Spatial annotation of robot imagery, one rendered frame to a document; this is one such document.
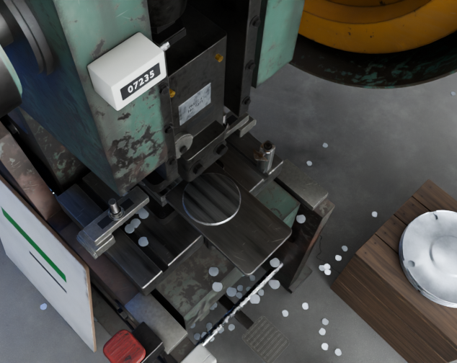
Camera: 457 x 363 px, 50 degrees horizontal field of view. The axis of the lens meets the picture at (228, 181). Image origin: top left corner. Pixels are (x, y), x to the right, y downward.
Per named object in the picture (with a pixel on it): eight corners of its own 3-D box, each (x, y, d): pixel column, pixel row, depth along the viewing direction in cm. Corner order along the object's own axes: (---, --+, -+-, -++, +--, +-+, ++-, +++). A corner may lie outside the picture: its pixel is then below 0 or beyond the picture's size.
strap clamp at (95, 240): (154, 209, 111) (149, 188, 102) (94, 259, 105) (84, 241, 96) (137, 193, 113) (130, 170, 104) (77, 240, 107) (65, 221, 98)
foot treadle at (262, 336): (288, 345, 155) (291, 341, 151) (267, 369, 151) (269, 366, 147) (163, 223, 174) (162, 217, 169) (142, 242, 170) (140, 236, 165)
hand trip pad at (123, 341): (152, 359, 97) (148, 352, 91) (129, 382, 95) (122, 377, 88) (129, 333, 99) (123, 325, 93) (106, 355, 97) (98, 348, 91)
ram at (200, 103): (238, 150, 97) (250, 41, 72) (184, 197, 92) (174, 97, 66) (179, 100, 103) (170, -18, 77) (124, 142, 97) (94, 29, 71)
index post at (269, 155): (272, 166, 117) (277, 145, 109) (264, 174, 116) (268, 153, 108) (263, 159, 118) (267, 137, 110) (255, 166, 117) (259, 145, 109)
